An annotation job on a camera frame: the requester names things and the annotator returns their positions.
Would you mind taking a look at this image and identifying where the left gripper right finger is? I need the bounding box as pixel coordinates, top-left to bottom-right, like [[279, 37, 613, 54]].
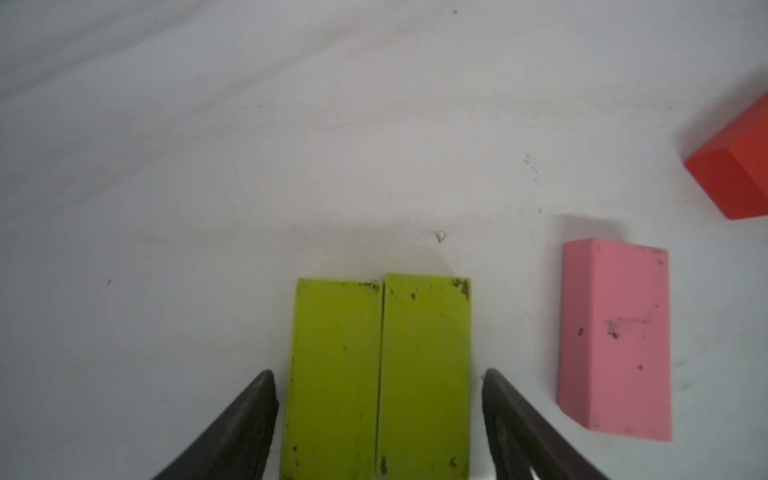
[[481, 369, 607, 480]]

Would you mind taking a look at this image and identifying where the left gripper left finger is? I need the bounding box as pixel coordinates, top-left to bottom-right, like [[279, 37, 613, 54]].
[[156, 369, 279, 480]]

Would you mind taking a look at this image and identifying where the lime green wood block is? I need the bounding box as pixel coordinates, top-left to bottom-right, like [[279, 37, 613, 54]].
[[376, 274, 472, 479], [279, 278, 383, 479]]

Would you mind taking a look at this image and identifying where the pink wood block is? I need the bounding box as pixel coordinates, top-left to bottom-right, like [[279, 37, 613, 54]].
[[557, 239, 673, 442]]

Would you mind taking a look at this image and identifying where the red wood block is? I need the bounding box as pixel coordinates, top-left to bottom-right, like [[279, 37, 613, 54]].
[[685, 96, 767, 220]]

